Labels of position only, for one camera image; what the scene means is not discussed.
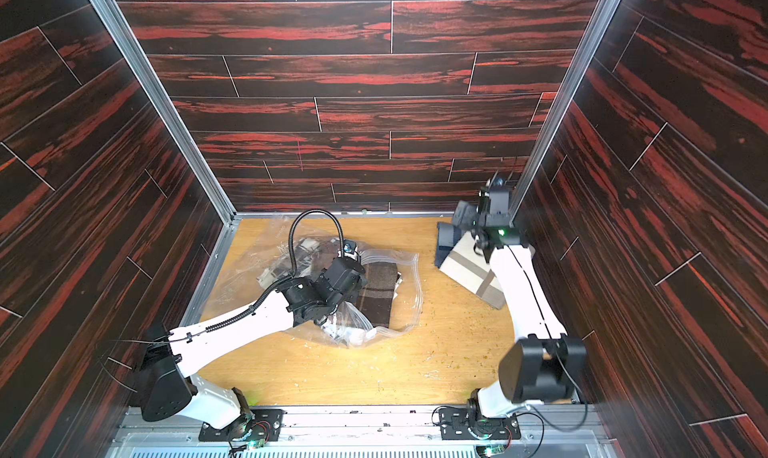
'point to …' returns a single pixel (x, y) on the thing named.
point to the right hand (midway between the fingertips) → (483, 212)
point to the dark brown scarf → (375, 295)
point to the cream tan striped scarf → (470, 265)
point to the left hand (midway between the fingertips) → (354, 276)
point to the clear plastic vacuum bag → (235, 281)
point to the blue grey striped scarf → (463, 216)
